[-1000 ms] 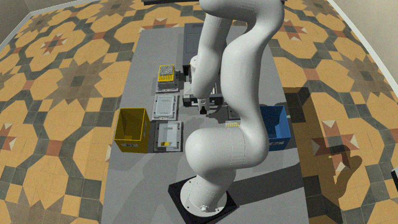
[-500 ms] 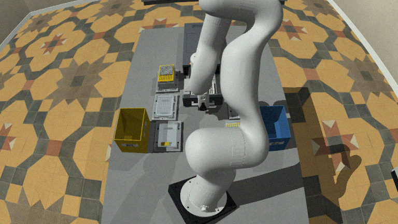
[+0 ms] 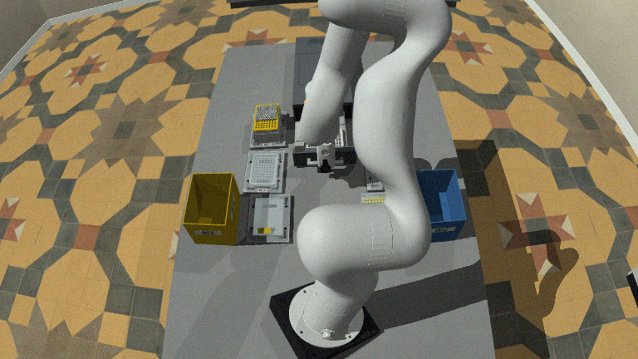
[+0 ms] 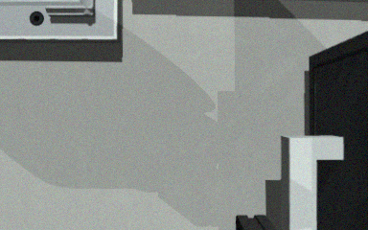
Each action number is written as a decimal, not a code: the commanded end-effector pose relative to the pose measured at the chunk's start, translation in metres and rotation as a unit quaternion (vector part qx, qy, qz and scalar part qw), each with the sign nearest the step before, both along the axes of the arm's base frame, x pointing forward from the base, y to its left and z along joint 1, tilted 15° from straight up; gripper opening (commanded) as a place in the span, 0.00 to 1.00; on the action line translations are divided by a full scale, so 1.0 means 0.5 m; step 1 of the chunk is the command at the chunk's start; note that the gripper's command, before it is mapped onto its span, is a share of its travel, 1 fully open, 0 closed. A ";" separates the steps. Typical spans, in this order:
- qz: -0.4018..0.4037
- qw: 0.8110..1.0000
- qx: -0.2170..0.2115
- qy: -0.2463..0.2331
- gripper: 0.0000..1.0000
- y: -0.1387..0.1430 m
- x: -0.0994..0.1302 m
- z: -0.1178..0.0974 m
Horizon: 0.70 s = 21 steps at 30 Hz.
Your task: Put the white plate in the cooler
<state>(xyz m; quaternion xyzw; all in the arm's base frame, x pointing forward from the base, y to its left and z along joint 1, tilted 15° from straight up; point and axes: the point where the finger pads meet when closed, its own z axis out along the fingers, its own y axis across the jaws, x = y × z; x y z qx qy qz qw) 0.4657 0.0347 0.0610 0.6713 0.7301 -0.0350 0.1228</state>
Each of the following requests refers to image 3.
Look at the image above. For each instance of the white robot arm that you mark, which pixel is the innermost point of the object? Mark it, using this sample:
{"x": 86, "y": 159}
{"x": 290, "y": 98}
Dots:
{"x": 359, "y": 240}

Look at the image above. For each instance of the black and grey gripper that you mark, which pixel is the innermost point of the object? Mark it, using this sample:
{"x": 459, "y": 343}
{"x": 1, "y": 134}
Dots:
{"x": 326, "y": 156}

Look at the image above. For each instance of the blue open-top bin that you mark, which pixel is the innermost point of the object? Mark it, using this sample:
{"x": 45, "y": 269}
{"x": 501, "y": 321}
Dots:
{"x": 440, "y": 189}

